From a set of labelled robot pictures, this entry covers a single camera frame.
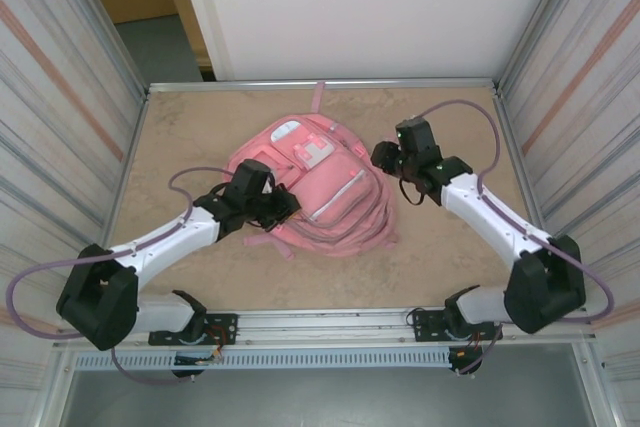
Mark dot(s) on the pink student backpack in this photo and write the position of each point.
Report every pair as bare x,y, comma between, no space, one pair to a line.
345,207

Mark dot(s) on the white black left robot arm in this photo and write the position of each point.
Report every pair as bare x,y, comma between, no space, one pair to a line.
165,247

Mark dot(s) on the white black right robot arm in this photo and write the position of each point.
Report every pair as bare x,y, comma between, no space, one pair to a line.
490,217

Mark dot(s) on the translucent corrugated side panel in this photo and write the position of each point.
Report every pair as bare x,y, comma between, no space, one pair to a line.
590,97
50,97

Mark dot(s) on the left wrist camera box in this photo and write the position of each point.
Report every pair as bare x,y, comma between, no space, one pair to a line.
267,188

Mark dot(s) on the aluminium table edge rail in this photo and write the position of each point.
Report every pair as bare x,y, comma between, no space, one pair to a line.
146,99
200,86
496,97

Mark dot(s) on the wide aluminium mounting rail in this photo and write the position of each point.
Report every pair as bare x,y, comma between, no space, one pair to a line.
320,327

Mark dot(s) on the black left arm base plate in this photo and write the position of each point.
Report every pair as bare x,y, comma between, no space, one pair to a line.
225,327

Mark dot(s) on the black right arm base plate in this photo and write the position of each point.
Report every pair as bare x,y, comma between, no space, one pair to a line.
425,324

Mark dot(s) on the white door frame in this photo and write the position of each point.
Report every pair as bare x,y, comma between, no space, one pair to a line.
200,7

